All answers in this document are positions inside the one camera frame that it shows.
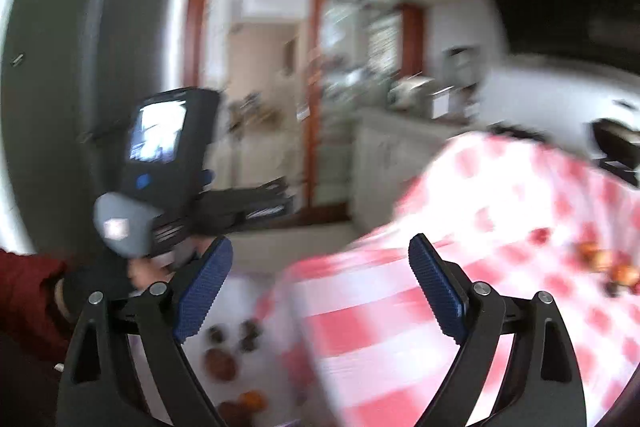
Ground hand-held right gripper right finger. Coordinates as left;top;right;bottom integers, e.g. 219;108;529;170
407;233;588;427

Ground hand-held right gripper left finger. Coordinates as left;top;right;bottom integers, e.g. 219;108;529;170
56;234;234;427

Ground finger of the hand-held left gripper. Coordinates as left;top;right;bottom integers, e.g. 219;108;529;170
197;177;296;235

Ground white tray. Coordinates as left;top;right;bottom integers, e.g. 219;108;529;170
180;274;311;427

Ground striped yellow pepino melon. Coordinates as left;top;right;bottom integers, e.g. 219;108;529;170
612;264;640;295

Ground person's left forearm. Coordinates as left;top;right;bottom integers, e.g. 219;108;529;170
0;248;76;358

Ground person's left hand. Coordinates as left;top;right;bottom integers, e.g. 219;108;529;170
55;252;176;323

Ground pink checked tablecloth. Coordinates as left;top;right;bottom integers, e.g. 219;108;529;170
255;129;640;427

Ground white base cabinets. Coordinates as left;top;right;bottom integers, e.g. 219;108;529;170
350;107;481;233

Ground dark grey refrigerator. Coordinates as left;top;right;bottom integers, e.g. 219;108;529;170
2;0;176;253

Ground silver countertop appliance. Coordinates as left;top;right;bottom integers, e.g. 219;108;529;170
387;77;436;112

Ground grey countertop appliance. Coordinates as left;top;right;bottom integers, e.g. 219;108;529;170
442;47;481;82

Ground black frying pan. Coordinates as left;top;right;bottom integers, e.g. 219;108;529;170
590;117;640;158

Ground wooden door frame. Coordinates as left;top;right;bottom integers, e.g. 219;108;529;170
185;0;386;223

